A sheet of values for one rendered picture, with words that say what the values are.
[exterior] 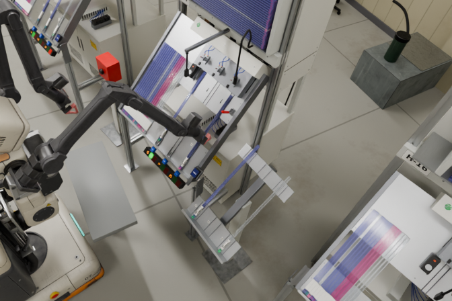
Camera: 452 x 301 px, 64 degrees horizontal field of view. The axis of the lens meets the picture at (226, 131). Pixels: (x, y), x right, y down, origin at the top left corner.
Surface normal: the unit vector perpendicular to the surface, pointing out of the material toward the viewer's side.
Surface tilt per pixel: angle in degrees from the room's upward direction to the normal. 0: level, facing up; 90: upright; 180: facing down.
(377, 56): 0
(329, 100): 0
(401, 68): 0
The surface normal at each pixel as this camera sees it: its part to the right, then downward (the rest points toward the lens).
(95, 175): 0.11, -0.62
